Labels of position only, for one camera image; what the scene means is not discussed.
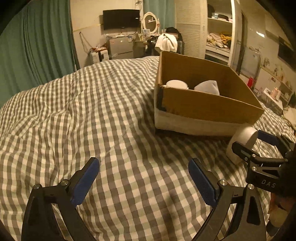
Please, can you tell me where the blue tissue pack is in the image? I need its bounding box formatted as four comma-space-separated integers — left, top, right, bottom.
194, 80, 220, 95

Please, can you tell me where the white plastic bottle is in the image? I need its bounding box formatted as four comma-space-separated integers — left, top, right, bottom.
165, 80, 189, 89

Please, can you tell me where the small white folding table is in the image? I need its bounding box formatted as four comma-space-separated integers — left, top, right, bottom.
257, 88, 283, 115

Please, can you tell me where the red fire extinguisher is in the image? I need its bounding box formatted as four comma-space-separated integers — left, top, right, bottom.
247, 77, 254, 89

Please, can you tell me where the open cardboard box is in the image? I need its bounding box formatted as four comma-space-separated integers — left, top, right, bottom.
154, 52, 264, 137

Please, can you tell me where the grey checkered duvet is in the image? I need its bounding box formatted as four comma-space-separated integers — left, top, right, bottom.
1, 56, 295, 240

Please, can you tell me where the dark suitcase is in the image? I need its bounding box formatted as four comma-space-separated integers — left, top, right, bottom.
177, 40, 185, 55

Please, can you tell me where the white louvred wardrobe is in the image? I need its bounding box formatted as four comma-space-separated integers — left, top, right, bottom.
175, 0, 243, 70

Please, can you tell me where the white towel on chair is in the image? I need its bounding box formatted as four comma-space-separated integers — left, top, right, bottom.
155, 33, 178, 53

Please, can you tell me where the oval white vanity mirror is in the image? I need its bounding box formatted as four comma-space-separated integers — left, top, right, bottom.
142, 11, 159, 34

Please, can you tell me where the green curtain centre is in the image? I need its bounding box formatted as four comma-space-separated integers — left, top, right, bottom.
143, 0, 176, 30

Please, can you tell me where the green curtain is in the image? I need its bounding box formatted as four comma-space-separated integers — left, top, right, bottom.
143, 0, 176, 30
1, 1, 79, 105

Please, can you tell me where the silver mini fridge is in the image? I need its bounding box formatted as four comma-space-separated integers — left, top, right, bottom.
108, 37, 133, 60

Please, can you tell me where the white suitcase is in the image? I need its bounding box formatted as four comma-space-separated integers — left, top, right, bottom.
90, 49, 109, 64

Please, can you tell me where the green curtain left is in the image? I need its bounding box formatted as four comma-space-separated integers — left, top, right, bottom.
1, 1, 79, 105

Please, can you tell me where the black wall television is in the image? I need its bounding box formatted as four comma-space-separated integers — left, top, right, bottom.
103, 9, 140, 30

